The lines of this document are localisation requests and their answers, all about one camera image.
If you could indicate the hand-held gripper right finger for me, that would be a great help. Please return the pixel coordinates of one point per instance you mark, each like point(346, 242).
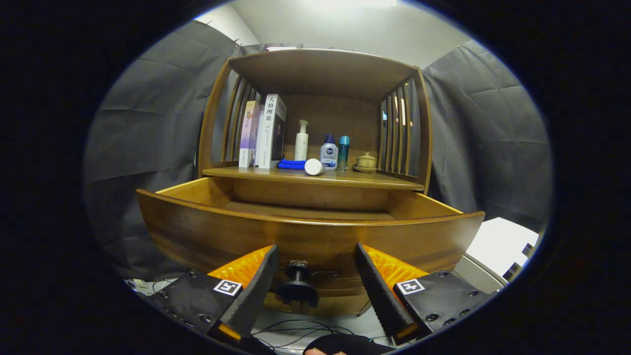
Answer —
point(377, 296)

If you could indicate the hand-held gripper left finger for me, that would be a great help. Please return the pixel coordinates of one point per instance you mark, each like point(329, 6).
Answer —
point(256, 296)

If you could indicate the brown wooden drawer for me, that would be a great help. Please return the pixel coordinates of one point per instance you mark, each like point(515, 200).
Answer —
point(320, 236)

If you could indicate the white and green tube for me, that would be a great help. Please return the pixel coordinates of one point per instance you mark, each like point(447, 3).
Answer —
point(313, 167)

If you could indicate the wooden countertop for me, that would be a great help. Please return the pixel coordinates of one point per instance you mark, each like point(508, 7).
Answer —
point(374, 178)

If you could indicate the brown wooden cabinet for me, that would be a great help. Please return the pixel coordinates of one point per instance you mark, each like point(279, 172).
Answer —
point(320, 74)

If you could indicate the black sleeve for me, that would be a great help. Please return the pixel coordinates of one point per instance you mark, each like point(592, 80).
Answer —
point(355, 345)

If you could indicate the small white box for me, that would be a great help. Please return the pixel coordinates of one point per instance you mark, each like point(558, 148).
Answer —
point(140, 283)

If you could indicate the ceramic lidded teacup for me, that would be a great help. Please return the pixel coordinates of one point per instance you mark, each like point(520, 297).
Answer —
point(366, 161)

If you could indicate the folded blue cloth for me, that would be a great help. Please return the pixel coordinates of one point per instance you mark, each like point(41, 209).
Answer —
point(291, 164)

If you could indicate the white board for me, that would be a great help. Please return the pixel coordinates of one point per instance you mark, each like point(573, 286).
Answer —
point(503, 241)

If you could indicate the teal bottle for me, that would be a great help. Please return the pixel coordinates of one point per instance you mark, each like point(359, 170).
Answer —
point(343, 154)

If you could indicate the white bottle with blue cap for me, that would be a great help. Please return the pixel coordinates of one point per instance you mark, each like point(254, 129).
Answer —
point(329, 155)

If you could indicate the white pump bottle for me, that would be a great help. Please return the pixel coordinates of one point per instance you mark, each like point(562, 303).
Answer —
point(301, 145)

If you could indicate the purple book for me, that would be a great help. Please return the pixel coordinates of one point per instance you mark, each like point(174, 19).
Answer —
point(249, 133)

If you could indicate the white book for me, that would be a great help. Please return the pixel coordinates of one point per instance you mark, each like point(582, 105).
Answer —
point(268, 133)

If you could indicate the black backdrop cloth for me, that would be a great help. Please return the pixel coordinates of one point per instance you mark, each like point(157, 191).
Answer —
point(148, 148)

